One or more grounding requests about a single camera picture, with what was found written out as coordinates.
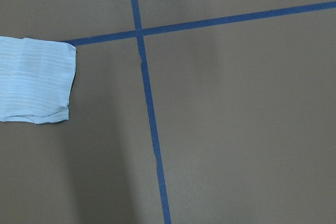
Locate light blue button shirt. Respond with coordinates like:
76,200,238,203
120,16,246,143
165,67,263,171
1,36,77,124

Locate blue tape grid lines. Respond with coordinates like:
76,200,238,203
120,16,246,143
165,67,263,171
67,0,335,223

